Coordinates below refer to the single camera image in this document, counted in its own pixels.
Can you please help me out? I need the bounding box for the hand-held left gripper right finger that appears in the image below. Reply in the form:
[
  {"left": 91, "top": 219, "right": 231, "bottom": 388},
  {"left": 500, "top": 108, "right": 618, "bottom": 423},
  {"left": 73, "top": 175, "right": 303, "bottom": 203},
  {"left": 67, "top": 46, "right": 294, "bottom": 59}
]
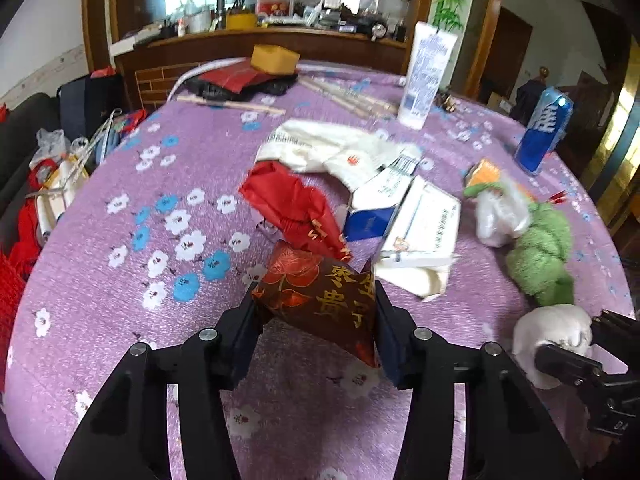
[{"left": 372, "top": 280, "right": 583, "bottom": 480}]

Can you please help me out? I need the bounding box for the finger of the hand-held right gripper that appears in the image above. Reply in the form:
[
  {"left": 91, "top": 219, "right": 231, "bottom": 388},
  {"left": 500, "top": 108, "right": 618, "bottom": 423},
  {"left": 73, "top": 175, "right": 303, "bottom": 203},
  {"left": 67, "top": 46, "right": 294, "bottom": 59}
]
[
  {"left": 590, "top": 310, "right": 640, "bottom": 376},
  {"left": 534, "top": 342, "right": 640, "bottom": 436}
]

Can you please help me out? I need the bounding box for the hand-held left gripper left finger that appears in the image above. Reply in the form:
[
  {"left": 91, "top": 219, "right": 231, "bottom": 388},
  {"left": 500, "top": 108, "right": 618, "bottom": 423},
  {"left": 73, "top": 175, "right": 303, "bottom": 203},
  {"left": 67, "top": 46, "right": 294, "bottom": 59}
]
[{"left": 54, "top": 287, "right": 266, "bottom": 480}]

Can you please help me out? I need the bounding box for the white tissue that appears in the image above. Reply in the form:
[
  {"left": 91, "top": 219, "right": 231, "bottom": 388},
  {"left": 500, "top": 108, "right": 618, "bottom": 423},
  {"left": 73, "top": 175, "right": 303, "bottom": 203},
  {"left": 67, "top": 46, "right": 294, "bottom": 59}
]
[{"left": 512, "top": 304, "right": 596, "bottom": 390}]

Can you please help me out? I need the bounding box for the dark red gold-printed packet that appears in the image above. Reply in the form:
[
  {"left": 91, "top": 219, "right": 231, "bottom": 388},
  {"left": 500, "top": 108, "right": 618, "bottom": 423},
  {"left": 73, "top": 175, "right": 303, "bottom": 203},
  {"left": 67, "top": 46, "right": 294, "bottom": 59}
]
[{"left": 251, "top": 240, "right": 383, "bottom": 368}]

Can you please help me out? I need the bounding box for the green cloth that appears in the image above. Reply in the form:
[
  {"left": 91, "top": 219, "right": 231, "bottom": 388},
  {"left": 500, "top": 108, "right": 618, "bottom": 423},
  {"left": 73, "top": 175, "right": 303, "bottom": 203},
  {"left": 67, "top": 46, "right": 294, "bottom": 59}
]
[{"left": 505, "top": 202, "right": 575, "bottom": 307}]

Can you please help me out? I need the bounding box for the white carton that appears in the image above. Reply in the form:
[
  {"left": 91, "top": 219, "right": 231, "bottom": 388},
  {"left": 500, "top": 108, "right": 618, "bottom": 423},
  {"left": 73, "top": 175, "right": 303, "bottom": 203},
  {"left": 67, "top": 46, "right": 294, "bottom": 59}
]
[{"left": 372, "top": 175, "right": 462, "bottom": 302}]

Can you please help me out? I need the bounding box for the blue and white carton box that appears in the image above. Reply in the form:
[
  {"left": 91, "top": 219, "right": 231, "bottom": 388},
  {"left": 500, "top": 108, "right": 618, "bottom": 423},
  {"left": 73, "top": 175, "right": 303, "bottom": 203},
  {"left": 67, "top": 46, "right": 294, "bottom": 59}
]
[{"left": 342, "top": 170, "right": 418, "bottom": 243}]

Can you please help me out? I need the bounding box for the clear bag with orange packet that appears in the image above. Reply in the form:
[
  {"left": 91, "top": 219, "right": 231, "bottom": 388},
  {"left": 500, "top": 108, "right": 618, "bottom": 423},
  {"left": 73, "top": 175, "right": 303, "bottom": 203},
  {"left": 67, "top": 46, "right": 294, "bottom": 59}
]
[{"left": 462, "top": 159, "right": 532, "bottom": 247}]

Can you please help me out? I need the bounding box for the purple floral tablecloth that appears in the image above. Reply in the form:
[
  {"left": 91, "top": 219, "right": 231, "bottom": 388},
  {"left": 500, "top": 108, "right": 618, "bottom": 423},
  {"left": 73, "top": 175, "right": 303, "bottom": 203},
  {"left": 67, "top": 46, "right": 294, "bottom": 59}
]
[{"left": 0, "top": 60, "right": 636, "bottom": 480}]

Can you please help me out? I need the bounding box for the blue drink can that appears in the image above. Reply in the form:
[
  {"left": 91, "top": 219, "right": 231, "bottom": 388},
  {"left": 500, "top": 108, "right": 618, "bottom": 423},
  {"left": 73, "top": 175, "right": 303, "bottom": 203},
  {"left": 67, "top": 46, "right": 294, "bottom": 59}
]
[{"left": 515, "top": 86, "right": 575, "bottom": 177}]

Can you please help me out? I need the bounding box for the pair of wooden chopsticks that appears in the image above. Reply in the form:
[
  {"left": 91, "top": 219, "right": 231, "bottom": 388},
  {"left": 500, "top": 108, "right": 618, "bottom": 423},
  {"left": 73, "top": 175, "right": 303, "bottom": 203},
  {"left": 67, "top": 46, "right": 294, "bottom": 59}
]
[{"left": 176, "top": 94, "right": 286, "bottom": 115}]

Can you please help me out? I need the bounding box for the blue cloth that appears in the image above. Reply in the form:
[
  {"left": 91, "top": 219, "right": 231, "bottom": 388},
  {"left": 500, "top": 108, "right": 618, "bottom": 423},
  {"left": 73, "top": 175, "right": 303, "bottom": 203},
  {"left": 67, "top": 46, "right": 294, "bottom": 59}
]
[{"left": 95, "top": 110, "right": 146, "bottom": 166}]

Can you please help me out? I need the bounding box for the red and blue printed bag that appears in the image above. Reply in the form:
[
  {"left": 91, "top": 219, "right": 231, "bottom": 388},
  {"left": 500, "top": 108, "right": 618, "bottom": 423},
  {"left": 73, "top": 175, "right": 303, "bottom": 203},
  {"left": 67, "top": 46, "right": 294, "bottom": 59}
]
[{"left": 115, "top": 110, "right": 148, "bottom": 133}]

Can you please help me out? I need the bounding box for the dark blue jacket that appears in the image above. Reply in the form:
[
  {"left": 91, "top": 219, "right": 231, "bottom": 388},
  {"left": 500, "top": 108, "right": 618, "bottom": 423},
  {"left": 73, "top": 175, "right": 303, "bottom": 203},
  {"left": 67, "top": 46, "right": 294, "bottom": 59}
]
[{"left": 515, "top": 77, "right": 551, "bottom": 126}]

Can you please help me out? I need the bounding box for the black flat object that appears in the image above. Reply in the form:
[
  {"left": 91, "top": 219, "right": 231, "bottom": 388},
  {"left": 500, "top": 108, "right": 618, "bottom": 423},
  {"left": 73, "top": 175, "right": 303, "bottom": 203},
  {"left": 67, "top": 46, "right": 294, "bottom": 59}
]
[{"left": 190, "top": 77, "right": 301, "bottom": 101}]

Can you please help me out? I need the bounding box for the bundle of wooden sticks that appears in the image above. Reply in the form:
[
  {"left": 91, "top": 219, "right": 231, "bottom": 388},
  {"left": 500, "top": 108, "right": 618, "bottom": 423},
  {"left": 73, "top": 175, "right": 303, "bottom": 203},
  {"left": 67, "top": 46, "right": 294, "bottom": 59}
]
[{"left": 297, "top": 76, "right": 401, "bottom": 120}]

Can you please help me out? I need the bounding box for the dark red flat bag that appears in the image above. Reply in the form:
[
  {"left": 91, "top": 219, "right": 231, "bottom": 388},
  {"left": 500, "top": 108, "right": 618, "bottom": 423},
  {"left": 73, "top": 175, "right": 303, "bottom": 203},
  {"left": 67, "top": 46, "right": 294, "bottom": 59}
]
[{"left": 197, "top": 62, "right": 273, "bottom": 92}]

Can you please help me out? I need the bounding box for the clear crumpled plastic bag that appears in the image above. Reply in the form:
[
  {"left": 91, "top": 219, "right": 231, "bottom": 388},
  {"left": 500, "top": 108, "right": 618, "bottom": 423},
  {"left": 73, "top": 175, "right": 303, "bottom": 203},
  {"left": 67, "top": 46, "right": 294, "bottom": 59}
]
[{"left": 29, "top": 129, "right": 71, "bottom": 171}]

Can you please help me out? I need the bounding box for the white squeeze tube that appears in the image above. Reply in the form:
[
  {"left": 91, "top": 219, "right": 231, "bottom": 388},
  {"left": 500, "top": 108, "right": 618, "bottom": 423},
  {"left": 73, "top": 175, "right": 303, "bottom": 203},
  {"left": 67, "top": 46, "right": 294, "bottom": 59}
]
[{"left": 396, "top": 21, "right": 458, "bottom": 130}]

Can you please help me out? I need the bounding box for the yellow box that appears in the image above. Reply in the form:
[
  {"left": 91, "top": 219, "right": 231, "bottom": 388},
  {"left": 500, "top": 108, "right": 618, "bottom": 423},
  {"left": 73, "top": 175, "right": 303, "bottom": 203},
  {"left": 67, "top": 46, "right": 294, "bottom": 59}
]
[{"left": 250, "top": 44, "right": 301, "bottom": 77}]

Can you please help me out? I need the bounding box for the dark blue bag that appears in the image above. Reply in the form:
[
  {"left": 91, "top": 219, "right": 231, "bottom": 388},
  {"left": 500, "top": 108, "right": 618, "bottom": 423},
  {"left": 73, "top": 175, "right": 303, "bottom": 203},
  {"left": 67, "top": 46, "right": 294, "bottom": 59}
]
[{"left": 56, "top": 74, "right": 126, "bottom": 133}]

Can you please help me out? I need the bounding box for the wooden sideboard cabinet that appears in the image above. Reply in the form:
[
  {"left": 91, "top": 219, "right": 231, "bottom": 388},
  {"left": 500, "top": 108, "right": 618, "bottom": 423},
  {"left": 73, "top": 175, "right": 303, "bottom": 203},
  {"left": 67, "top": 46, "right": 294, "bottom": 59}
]
[{"left": 82, "top": 27, "right": 411, "bottom": 111}]

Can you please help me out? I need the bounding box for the black leather sofa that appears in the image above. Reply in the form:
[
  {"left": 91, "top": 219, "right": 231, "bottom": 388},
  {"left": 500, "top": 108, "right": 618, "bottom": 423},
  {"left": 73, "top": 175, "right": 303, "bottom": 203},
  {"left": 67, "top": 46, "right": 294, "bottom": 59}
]
[{"left": 0, "top": 91, "right": 66, "bottom": 251}]

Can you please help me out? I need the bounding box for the white flat box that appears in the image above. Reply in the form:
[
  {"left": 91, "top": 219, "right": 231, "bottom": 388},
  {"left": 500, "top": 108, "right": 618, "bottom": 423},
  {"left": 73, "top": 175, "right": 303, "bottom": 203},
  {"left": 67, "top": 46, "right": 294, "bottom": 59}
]
[{"left": 110, "top": 37, "right": 151, "bottom": 56}]

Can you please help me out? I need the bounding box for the yellow container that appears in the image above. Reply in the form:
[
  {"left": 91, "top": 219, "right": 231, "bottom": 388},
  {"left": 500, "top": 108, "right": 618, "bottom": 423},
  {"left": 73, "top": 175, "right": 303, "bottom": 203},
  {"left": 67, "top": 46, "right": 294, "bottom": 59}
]
[{"left": 226, "top": 10, "right": 258, "bottom": 30}]

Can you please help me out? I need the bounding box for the metal pot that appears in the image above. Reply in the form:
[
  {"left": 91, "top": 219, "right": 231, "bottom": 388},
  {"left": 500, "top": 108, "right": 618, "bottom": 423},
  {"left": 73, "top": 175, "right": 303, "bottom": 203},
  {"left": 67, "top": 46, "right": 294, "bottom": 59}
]
[{"left": 187, "top": 10, "right": 216, "bottom": 33}]

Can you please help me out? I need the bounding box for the black model car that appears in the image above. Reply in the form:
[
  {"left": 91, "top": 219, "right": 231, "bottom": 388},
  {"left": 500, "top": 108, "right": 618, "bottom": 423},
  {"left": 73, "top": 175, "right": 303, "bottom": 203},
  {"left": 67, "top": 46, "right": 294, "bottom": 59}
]
[{"left": 340, "top": 10, "right": 391, "bottom": 36}]

